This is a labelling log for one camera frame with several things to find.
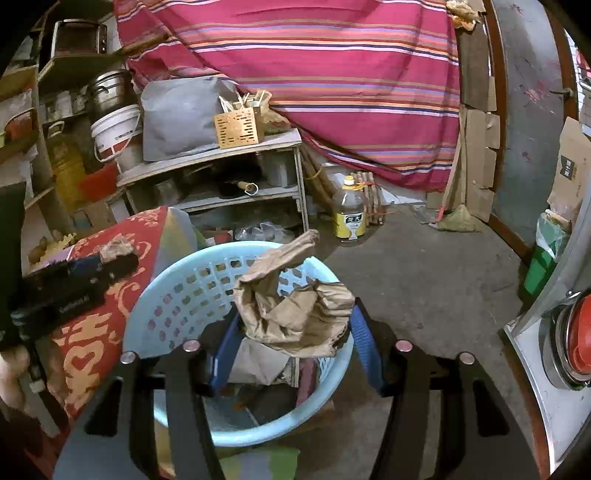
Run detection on pink striped cloth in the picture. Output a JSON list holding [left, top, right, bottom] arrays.
[[113, 0, 462, 192]]

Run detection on straw broom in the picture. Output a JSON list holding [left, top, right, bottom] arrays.
[[436, 106, 483, 232]]

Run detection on red round lid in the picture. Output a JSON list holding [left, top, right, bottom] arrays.
[[566, 295, 591, 374]]

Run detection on silver metal appliance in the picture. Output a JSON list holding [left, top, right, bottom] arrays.
[[503, 222, 591, 476]]

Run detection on clear crumpled plastic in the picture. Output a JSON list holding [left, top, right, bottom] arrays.
[[233, 222, 296, 243]]

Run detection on brown cardboard box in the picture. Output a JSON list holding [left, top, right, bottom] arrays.
[[71, 200, 116, 232]]

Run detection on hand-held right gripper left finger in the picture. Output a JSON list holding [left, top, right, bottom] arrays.
[[65, 314, 245, 480]]

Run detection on yellow egg tray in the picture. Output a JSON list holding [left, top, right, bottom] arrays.
[[44, 231, 77, 259]]

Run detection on grey metal door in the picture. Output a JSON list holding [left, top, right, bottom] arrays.
[[480, 0, 583, 259]]

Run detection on light wooden wall shelf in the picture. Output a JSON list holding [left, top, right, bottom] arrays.
[[0, 65, 70, 241]]

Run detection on tall cardboard box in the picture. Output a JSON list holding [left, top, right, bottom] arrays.
[[547, 117, 591, 217]]

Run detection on grey wooden shelf unit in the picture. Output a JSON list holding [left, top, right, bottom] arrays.
[[116, 129, 310, 232]]

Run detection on person's left hand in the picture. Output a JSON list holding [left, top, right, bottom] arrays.
[[0, 344, 31, 409]]

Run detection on bundle of wooden sticks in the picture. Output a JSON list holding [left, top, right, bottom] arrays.
[[350, 172, 384, 227]]

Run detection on large yellow oil jug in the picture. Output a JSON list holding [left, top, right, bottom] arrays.
[[46, 121, 88, 206]]

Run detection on yellow rag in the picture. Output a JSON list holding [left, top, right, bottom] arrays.
[[445, 0, 483, 31]]

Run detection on red floral towel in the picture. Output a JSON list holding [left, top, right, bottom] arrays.
[[51, 206, 169, 418]]

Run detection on small yellow label oil bottle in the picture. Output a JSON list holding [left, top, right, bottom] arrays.
[[332, 175, 368, 246]]

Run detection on red plastic basket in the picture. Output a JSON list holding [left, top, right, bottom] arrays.
[[76, 161, 121, 201]]

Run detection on stacked cardboard sheets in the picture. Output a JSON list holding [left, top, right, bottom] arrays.
[[459, 28, 502, 222]]

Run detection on small metal oven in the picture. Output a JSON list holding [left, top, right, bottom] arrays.
[[51, 18, 112, 58]]

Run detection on bundle of chopsticks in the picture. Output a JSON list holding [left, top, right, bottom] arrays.
[[219, 90, 273, 114]]

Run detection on yellow chopstick holder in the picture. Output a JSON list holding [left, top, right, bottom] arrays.
[[213, 108, 265, 150]]

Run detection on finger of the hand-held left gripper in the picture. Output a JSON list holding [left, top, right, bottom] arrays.
[[69, 251, 140, 291]]

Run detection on black pan with wooden handle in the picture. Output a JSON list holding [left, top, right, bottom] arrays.
[[217, 178, 259, 199]]

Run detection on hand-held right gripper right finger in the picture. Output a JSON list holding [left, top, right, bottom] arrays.
[[351, 300, 541, 480]]

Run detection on light blue plastic basket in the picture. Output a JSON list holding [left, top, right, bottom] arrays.
[[124, 241, 355, 446]]

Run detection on green plastic bag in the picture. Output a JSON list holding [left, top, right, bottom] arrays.
[[524, 210, 571, 301]]

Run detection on white plastic bucket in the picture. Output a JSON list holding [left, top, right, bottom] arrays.
[[90, 104, 144, 162]]

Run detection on brown paper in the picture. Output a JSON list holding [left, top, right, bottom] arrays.
[[233, 229, 356, 358]]

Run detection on large steel pot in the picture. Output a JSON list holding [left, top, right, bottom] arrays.
[[85, 69, 134, 118]]

